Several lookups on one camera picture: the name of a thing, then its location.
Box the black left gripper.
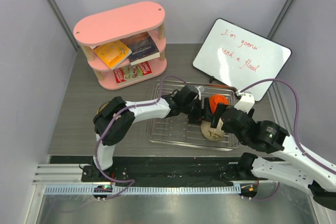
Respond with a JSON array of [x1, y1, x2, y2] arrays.
[[181, 98, 212, 125]]

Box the orange bowl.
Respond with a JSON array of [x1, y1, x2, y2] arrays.
[[209, 94, 229, 114]]

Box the beige speckled bowl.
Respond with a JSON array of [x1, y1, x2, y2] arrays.
[[201, 119, 225, 141]]

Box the dark brown bowl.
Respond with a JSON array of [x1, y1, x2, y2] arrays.
[[97, 102, 113, 116]]

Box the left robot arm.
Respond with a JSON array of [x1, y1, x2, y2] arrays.
[[93, 84, 216, 182]]

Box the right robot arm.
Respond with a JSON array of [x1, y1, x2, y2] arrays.
[[211, 103, 335, 210]]

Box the white whiteboard with red writing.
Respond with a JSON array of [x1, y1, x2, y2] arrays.
[[193, 18, 292, 101]]

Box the red magazine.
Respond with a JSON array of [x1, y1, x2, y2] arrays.
[[113, 61, 153, 84]]

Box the dark blue book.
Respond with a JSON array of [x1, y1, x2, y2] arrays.
[[121, 32, 160, 66]]

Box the pink three-tier shelf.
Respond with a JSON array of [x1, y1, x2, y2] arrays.
[[73, 1, 167, 90]]

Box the yellow book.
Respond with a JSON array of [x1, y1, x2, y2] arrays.
[[91, 40, 132, 70]]

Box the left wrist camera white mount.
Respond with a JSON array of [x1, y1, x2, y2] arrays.
[[196, 86, 205, 101]]

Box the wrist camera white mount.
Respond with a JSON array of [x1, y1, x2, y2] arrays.
[[196, 86, 205, 101], [234, 90, 255, 113]]

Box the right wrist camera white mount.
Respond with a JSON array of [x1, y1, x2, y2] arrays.
[[234, 90, 255, 113]]

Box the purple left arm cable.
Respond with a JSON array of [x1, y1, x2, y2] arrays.
[[94, 76, 190, 199]]

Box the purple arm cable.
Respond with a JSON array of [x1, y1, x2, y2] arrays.
[[236, 78, 336, 200], [94, 76, 190, 199]]

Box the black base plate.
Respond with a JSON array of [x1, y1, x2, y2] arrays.
[[81, 155, 268, 183]]

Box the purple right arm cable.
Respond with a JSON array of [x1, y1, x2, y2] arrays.
[[236, 78, 336, 200]]

